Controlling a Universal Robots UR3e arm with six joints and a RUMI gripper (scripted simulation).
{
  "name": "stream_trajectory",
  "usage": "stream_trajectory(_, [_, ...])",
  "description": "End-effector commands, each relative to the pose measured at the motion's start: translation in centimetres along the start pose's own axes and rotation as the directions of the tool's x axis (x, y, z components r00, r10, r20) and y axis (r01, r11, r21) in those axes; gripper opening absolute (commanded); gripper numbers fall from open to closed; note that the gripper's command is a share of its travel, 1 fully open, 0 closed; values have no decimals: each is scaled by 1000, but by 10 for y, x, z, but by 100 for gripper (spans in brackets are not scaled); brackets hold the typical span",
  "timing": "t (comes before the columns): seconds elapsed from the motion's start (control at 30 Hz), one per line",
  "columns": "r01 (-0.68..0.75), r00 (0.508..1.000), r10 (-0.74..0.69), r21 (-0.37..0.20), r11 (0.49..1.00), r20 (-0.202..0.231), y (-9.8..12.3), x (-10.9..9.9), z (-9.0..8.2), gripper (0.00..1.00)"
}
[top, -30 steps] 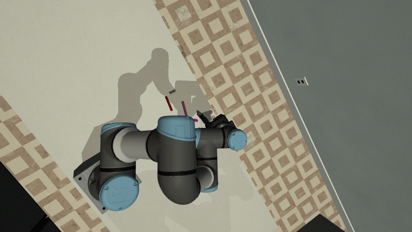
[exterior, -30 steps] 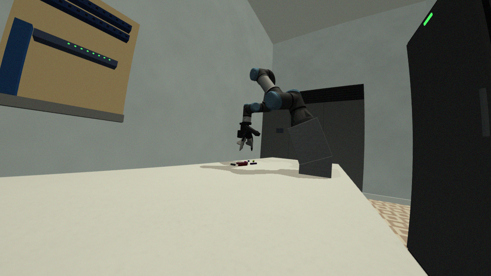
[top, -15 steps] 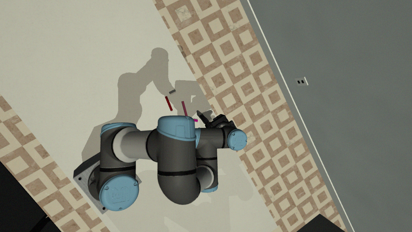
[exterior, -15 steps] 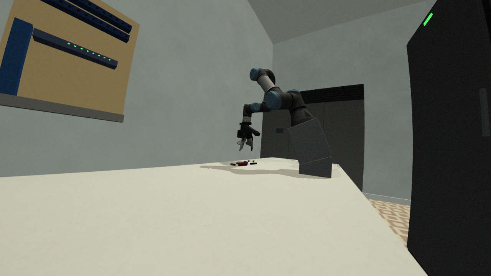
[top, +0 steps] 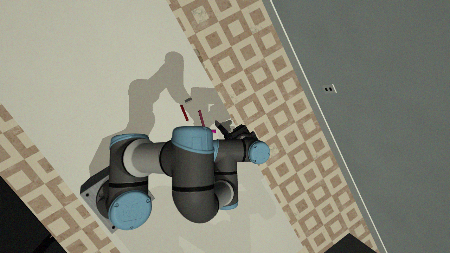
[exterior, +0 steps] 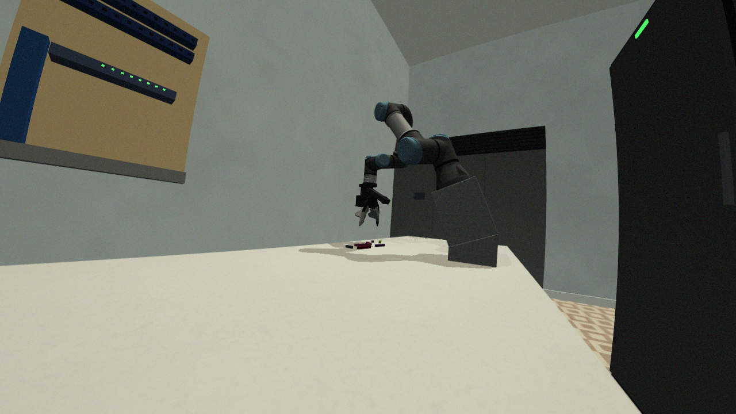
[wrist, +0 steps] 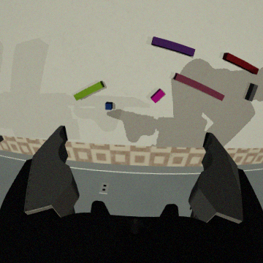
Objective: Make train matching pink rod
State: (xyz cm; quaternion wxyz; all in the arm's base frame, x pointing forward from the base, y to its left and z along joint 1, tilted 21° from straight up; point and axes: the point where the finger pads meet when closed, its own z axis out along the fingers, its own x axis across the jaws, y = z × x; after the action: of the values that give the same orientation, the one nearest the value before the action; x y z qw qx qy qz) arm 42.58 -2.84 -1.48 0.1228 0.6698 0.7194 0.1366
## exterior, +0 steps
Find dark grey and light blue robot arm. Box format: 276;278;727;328
363;102;471;191

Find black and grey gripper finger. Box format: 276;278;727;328
355;198;370;226
368;204;380;226

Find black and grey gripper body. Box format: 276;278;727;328
355;182;378;209

